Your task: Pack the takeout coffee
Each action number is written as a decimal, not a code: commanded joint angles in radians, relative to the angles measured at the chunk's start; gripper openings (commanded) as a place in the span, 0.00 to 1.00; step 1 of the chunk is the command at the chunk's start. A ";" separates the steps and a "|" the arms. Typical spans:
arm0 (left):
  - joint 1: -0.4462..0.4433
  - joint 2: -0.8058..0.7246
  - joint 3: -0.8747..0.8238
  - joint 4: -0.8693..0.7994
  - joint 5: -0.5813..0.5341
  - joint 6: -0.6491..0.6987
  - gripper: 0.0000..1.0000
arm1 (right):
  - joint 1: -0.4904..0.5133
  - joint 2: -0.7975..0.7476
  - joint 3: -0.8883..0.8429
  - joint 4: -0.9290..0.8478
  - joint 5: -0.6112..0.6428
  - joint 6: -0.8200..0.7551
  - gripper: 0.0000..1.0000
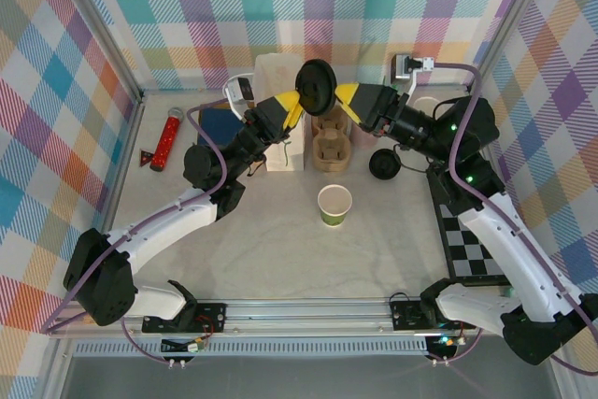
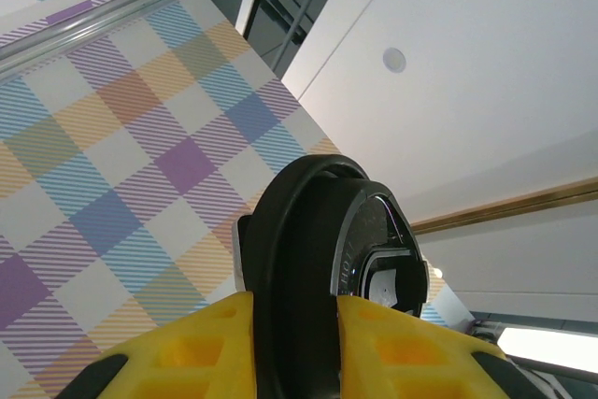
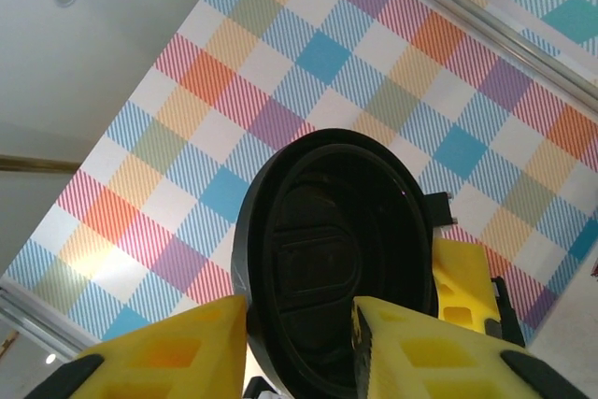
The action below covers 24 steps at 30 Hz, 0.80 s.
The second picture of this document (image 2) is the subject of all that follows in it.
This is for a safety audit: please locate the brass trim strip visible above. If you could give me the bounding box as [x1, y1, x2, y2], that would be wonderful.
[410, 181, 598, 236]

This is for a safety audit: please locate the aluminium frame bar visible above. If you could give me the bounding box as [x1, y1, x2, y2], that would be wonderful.
[0, 0, 206, 85]

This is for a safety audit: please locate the black plastic coffee lid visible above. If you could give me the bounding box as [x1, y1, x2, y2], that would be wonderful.
[235, 153, 431, 399]

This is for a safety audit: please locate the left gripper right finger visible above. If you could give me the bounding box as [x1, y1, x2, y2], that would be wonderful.
[336, 295, 576, 399]

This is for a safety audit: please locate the round ceiling spotlight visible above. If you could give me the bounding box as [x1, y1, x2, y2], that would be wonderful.
[381, 47, 407, 74]

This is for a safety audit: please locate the grey ceiling pipe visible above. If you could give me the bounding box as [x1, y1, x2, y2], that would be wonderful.
[273, 0, 337, 78]

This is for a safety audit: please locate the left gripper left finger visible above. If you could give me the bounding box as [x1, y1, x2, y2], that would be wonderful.
[64, 291, 257, 399]

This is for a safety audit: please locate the bright ceiling light panel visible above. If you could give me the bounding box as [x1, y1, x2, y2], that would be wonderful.
[497, 323, 598, 375]

